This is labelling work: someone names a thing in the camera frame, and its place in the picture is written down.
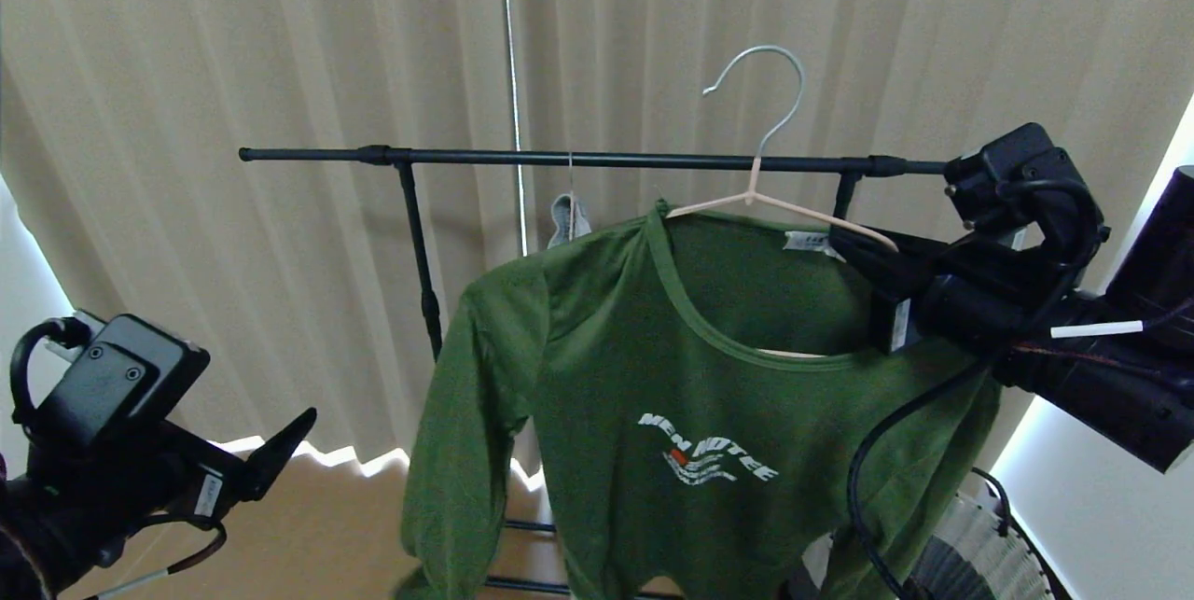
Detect black cable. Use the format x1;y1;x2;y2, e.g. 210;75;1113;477
9;317;92;419
846;178;1104;600

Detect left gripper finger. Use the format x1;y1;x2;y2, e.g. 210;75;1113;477
238;407;319;502

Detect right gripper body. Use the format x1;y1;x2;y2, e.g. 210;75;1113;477
870;244;1057;360

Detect white laundry basket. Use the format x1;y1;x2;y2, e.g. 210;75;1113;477
909;467;1062;600

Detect pale grey shorts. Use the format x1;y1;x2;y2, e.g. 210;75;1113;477
548;194;594;251

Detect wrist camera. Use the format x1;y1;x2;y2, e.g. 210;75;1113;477
944;122;1113;251
28;314;212;452

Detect green garment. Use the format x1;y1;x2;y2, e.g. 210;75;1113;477
396;201;1006;600

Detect beige curtain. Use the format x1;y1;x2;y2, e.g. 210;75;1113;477
0;0;1194;481

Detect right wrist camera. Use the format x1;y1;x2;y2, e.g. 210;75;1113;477
944;122;1113;251

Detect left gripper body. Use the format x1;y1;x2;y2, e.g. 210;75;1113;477
28;421;250;570

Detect black clothes rack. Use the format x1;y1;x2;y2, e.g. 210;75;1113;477
238;146;954;599

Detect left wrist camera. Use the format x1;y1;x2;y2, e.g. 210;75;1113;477
28;314;212;452

